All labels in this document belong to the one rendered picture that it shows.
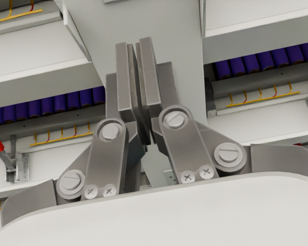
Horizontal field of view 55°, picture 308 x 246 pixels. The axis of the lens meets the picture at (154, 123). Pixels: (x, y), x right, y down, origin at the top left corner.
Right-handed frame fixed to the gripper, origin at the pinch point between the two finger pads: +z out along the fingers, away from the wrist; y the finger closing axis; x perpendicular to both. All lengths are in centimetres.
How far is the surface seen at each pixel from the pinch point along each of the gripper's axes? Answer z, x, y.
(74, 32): 9.8, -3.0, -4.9
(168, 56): 10.8, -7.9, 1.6
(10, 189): 10.9, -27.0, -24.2
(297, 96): 16.0, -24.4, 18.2
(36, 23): 15.4, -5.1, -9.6
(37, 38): 14.2, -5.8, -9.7
